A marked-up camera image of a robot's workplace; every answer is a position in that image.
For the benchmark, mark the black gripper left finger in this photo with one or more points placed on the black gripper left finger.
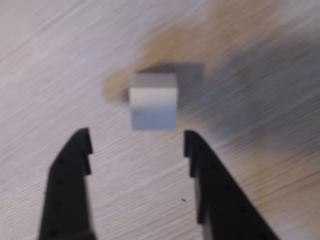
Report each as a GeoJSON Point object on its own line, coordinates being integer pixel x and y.
{"type": "Point", "coordinates": [67, 195]}

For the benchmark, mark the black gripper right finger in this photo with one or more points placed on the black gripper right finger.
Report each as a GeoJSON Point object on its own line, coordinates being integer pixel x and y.
{"type": "Point", "coordinates": [220, 200]}

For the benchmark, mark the white cube block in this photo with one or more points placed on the white cube block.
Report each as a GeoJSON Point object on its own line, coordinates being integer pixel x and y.
{"type": "Point", "coordinates": [152, 105]}

